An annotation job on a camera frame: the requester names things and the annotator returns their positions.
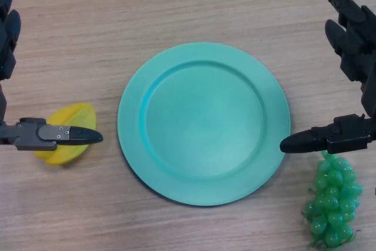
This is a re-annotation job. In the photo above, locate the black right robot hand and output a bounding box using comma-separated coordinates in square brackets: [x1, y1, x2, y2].
[279, 0, 376, 155]

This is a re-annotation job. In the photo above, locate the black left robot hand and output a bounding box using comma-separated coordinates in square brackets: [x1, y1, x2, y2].
[0, 0, 104, 152]

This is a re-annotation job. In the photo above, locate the yellow starfruit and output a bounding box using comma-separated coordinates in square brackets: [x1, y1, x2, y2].
[34, 102, 98, 166]

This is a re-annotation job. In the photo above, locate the green round plate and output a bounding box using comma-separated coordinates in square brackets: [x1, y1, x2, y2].
[116, 41, 291, 207]

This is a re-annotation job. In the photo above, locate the green grape bunch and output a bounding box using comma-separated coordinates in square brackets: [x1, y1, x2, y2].
[301, 150, 364, 249]

